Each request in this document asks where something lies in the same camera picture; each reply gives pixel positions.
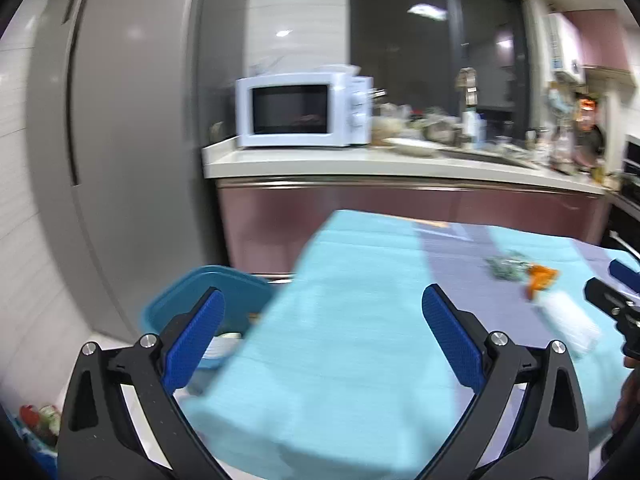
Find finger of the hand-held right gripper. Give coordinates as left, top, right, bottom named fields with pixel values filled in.
left=607, top=259, right=640, bottom=293
left=584, top=277, right=640, bottom=318

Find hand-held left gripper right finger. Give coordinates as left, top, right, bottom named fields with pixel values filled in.
left=421, top=284, right=591, bottom=480

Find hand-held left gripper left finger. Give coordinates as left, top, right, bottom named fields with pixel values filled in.
left=57, top=287, right=236, bottom=480

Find blue plastic bin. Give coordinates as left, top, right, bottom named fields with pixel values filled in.
left=141, top=265, right=275, bottom=373

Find golden orange snack wrapper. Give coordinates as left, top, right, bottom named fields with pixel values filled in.
left=524, top=265, right=560, bottom=300

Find person's right hand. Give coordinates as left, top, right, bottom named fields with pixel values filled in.
left=611, top=360, right=640, bottom=432

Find black built-in oven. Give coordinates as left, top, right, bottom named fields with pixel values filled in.
left=600, top=195, right=640, bottom=261

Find green snack wrapper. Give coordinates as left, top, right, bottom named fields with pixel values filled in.
left=484, top=250, right=531, bottom=281

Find teal and purple tablecloth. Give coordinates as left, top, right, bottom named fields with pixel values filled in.
left=180, top=209, right=640, bottom=480

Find black range hood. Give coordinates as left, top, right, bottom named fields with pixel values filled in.
left=622, top=140, right=640, bottom=176

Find maroon base cabinets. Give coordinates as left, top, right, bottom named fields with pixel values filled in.
left=215, top=177, right=608, bottom=276

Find black frying pan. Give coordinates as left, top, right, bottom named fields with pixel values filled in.
left=575, top=125, right=607, bottom=161

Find red and green bags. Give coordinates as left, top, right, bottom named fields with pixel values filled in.
left=17, top=402, right=61, bottom=448

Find white plate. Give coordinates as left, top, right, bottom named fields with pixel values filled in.
left=385, top=137, right=443, bottom=157

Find white dish soap bottle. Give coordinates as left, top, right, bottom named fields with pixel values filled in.
left=462, top=107, right=481, bottom=148

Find grey refrigerator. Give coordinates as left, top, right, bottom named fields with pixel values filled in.
left=25, top=0, right=251, bottom=341

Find maroon upper cabinet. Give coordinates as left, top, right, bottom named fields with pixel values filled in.
left=565, top=9, right=633, bottom=73

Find white water heater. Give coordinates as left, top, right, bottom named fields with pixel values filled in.
left=547, top=12, right=586, bottom=78

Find white microwave oven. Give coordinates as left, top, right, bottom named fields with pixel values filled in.
left=235, top=71, right=375, bottom=149

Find dark kitchen window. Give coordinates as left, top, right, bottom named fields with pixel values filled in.
left=348, top=0, right=531, bottom=136

